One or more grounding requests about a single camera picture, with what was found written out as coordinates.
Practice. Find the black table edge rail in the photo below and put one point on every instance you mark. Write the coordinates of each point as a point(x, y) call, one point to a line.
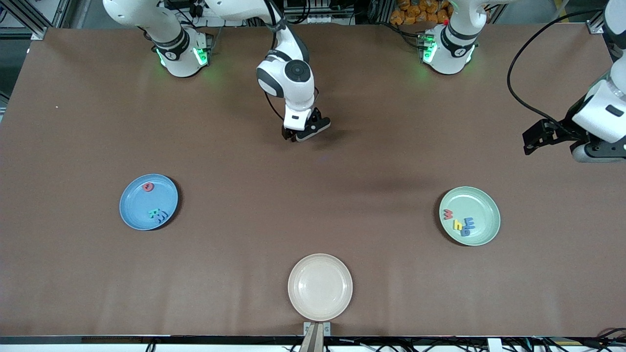
point(220, 339)

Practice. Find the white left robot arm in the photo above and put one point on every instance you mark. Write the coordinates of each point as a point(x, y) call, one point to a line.
point(447, 58)

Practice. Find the aluminium frame post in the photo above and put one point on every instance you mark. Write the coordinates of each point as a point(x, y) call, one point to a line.
point(39, 33)
point(595, 27)

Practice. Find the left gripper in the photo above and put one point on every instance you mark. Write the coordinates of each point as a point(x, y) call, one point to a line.
point(563, 130)

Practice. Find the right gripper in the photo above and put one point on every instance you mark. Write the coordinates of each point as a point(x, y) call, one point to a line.
point(313, 118)

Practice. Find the blue letter W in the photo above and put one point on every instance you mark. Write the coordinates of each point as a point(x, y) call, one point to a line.
point(163, 217)

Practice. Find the brown table cover sheet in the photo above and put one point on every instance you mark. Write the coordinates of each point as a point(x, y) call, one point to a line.
point(73, 269)

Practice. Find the green plate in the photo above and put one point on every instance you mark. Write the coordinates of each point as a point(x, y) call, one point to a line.
point(477, 203)

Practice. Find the blue plate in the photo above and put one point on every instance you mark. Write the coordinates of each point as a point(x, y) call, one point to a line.
point(137, 203)

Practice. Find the beige plate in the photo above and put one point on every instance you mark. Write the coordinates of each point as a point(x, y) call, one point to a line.
point(320, 287)

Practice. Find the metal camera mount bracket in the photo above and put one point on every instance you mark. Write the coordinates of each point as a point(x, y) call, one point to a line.
point(317, 337)

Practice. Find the white power strip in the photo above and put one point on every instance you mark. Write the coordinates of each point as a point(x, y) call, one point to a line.
point(318, 19)
point(230, 20)

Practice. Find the blue letter E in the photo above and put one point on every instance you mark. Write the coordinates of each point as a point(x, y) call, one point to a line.
point(470, 222)

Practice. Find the orange bag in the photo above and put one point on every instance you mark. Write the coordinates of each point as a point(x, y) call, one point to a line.
point(415, 12)

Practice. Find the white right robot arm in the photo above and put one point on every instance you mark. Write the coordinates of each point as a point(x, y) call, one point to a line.
point(178, 61)

